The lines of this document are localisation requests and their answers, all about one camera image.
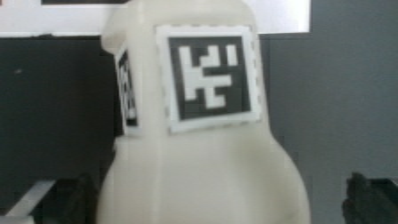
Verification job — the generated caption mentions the white lamp bulb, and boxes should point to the white lamp bulb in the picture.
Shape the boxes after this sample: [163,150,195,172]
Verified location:
[97,0,311,224]

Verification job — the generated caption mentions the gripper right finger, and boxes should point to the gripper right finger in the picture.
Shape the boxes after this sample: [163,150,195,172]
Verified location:
[341,173,398,224]

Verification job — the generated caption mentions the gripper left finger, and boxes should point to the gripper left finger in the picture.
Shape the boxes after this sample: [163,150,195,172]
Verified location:
[1,174,97,224]

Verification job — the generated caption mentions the white marker sheet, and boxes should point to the white marker sheet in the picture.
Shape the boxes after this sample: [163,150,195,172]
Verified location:
[0,0,311,38]

